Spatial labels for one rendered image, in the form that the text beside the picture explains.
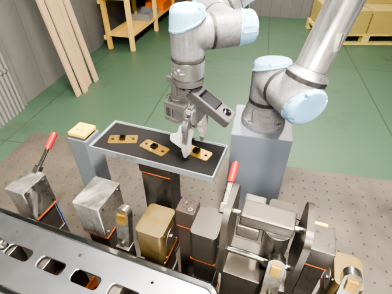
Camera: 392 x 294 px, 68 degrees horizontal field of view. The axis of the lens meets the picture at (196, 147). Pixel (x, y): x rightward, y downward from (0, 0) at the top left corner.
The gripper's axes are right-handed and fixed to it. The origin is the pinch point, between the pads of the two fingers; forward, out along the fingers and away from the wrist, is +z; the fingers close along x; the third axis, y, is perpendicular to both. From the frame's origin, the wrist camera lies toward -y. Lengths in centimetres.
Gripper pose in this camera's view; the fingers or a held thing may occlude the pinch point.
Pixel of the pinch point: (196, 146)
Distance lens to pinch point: 78.8
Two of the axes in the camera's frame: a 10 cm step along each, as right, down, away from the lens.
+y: -8.6, -3.3, 4.0
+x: -5.2, 5.4, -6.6
